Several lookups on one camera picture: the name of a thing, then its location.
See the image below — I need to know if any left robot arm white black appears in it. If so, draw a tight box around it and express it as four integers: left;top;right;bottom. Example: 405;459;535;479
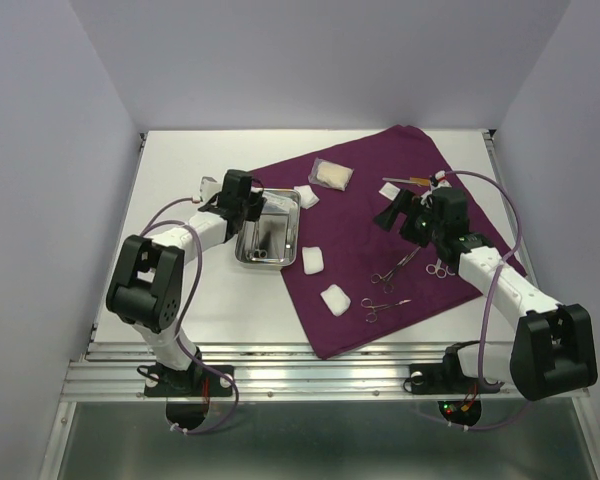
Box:
105;169;266;394

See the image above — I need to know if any scalpel blade orange packet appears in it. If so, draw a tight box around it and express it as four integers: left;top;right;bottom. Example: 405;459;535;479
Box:
382;177;430;187

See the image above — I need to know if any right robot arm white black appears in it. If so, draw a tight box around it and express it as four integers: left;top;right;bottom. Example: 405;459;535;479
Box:
374;187;598;401

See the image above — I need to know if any steel hemostat bottom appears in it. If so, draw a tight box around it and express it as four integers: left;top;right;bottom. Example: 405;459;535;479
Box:
360;298;411;323

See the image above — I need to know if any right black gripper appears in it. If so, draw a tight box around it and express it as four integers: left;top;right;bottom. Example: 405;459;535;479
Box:
370;188;444;247

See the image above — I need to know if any white gauze pad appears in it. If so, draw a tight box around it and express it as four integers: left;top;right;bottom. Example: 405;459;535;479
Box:
320;284;351;317
302;247;324;275
294;185;319;209

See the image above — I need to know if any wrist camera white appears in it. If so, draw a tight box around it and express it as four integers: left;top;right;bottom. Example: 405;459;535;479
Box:
199;176;222;203
428;170;451;192

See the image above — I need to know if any bagged beige bandage roll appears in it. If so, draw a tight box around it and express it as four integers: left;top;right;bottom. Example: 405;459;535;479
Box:
308;158;354;191

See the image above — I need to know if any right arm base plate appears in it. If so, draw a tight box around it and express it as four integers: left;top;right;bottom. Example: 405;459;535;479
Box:
402;363;488;395

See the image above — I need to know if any purple surgical cloth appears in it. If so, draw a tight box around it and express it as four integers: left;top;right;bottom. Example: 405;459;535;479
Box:
243;124;529;360

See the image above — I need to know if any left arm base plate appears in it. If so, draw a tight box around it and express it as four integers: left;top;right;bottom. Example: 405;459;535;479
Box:
136;363;234;398

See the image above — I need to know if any white gauze pad top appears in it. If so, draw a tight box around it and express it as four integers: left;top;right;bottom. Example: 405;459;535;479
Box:
294;185;319;209

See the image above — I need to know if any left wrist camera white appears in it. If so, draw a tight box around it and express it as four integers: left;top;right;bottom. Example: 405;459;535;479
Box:
199;176;222;203

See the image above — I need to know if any white gauze pad middle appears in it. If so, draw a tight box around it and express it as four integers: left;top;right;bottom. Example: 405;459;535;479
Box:
302;247;324;275

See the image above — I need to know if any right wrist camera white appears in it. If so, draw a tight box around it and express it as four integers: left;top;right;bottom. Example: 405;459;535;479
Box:
428;170;451;192

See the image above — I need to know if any aluminium front rail frame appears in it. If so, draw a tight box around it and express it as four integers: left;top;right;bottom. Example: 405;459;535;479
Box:
61;342;444;403

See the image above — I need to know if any steel hemostat long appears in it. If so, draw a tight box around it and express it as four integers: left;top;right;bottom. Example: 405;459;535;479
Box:
371;247;421;294

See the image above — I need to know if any small clear bagged packet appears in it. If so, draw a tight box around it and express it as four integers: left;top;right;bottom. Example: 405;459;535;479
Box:
379;182;400;201

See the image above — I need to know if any white gauze pad bottom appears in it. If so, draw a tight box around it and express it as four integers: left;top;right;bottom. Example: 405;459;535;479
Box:
320;284;351;317

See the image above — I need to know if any white green sterile pouch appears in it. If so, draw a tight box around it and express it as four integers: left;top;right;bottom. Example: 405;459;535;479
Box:
262;191;298;215

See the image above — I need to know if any stainless steel tray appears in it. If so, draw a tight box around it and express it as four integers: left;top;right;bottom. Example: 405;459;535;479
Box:
235;189;301;269

